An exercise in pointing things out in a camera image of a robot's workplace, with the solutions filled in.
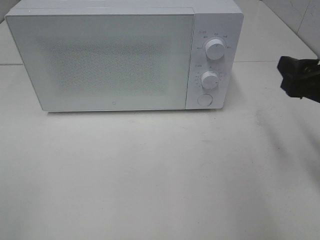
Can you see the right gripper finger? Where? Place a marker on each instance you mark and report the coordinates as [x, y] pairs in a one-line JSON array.
[[300, 77]]

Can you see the white timer knob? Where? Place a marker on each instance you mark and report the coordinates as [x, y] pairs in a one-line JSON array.
[[209, 80]]

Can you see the round white door button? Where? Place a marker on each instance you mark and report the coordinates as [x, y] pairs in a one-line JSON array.
[[205, 100]]

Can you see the white microwave door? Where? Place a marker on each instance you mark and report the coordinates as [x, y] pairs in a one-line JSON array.
[[106, 59]]

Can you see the white microwave oven body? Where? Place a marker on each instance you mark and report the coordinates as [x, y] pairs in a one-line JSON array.
[[221, 19]]

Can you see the upper white power knob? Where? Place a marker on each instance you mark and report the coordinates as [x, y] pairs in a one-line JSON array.
[[215, 49]]

